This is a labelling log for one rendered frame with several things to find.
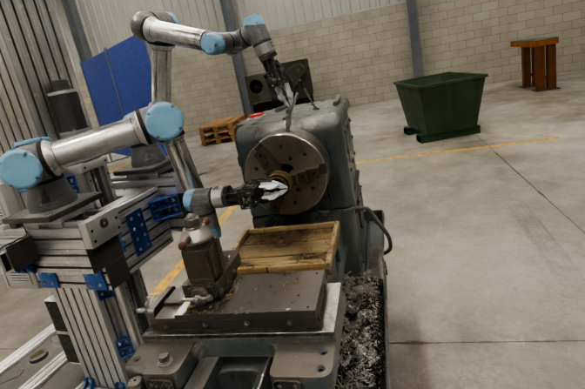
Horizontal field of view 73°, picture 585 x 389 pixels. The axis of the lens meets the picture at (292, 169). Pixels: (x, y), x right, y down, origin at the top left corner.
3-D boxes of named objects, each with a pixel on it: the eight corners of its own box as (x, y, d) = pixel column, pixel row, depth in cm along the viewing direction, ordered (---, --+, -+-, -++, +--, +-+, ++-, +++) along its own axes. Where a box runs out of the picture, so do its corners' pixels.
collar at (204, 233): (189, 232, 99) (185, 221, 98) (218, 230, 97) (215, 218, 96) (173, 247, 91) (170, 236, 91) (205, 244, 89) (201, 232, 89)
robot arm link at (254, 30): (246, 21, 154) (264, 10, 150) (258, 48, 156) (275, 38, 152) (236, 22, 148) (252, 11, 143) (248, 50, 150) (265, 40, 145)
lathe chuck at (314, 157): (252, 202, 163) (250, 126, 154) (328, 210, 157) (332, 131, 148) (245, 211, 155) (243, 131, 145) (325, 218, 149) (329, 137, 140)
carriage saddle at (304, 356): (184, 307, 114) (178, 289, 112) (346, 300, 102) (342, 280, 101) (120, 392, 86) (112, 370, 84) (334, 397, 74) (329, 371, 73)
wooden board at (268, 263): (247, 238, 152) (245, 228, 151) (340, 230, 144) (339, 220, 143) (218, 281, 124) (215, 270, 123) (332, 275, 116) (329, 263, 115)
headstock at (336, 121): (277, 176, 229) (263, 110, 219) (359, 166, 218) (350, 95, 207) (245, 218, 173) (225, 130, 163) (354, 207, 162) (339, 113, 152)
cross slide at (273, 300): (177, 292, 110) (172, 278, 109) (328, 285, 100) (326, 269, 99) (144, 333, 95) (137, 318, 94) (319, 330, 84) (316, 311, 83)
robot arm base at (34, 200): (18, 214, 132) (7, 186, 129) (57, 197, 145) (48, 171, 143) (50, 212, 126) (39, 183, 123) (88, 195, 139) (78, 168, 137)
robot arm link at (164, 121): (21, 186, 126) (187, 129, 139) (4, 197, 112) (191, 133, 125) (2, 150, 123) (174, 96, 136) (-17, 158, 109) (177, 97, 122)
